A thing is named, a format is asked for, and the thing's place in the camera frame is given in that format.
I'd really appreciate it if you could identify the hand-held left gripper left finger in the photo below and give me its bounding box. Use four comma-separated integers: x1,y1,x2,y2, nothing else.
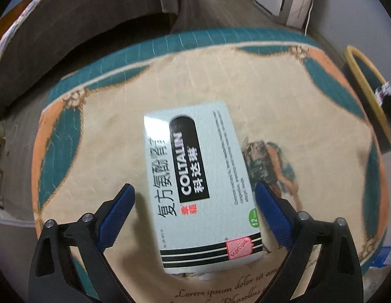
28,183,136,303

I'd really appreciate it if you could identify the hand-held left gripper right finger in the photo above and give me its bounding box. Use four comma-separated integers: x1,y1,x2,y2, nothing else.
255,181,364,303

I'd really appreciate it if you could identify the pale medicine box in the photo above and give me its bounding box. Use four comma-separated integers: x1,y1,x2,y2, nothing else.
143,102,265,275

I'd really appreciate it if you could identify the black plastic bag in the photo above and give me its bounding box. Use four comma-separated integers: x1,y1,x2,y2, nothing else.
374,82,391,117

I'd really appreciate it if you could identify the yellow rimmed teal bin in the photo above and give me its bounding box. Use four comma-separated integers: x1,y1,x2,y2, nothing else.
344,46,391,155

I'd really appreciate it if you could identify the teal and orange printed cushion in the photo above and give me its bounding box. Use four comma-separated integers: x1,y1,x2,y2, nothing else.
31,28,390,303

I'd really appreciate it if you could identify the blue box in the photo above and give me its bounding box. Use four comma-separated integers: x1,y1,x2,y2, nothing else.
369,244,391,269

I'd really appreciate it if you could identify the bed with grey bedspread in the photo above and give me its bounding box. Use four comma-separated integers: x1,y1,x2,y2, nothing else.
0,0,196,123

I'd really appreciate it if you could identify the white power cable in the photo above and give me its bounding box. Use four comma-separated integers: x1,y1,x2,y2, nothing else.
304,0,315,35

